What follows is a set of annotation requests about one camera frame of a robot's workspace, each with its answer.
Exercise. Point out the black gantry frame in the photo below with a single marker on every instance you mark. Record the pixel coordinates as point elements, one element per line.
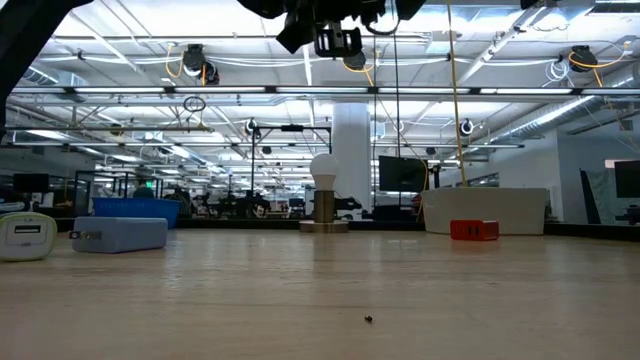
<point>292,128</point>

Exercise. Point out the white round pillar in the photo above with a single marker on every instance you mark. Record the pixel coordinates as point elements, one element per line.
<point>352,140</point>

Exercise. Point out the person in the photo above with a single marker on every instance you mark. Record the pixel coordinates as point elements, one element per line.
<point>143,192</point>

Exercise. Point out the light blue wall charger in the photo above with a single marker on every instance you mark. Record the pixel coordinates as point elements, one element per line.
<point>125,235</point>

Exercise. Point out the light grey plastic bin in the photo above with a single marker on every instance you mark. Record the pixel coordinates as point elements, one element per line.
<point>485,210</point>

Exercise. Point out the red cube wall charger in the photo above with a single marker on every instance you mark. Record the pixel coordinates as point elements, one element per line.
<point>475,230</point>

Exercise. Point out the black aluminium table frame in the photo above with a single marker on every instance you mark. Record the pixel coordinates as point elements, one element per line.
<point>240,224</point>

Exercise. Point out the green white wall charger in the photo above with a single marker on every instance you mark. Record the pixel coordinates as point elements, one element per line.
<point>27,245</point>

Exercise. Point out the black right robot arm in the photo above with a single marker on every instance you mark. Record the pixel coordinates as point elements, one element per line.
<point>537,3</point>

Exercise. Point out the black leaning board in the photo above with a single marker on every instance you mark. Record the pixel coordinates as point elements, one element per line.
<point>590,200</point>

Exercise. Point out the long ceiling light strip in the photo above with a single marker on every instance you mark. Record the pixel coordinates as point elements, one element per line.
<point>320,90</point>

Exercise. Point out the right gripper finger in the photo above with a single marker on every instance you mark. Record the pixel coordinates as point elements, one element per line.
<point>296,32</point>
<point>410,6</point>

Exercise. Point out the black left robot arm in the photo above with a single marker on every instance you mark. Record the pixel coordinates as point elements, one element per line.
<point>25,40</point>

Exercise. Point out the black monitor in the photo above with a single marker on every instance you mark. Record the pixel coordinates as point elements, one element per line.
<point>31,183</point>
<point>402,173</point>
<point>628,180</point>

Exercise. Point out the silver ventilation duct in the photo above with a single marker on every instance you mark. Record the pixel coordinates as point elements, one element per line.
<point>555,116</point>

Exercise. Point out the blue plastic bin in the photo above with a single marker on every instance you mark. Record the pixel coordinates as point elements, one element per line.
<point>135,207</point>

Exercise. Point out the white bulb lamp brass stand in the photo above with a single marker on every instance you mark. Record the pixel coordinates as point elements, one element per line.
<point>324,170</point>

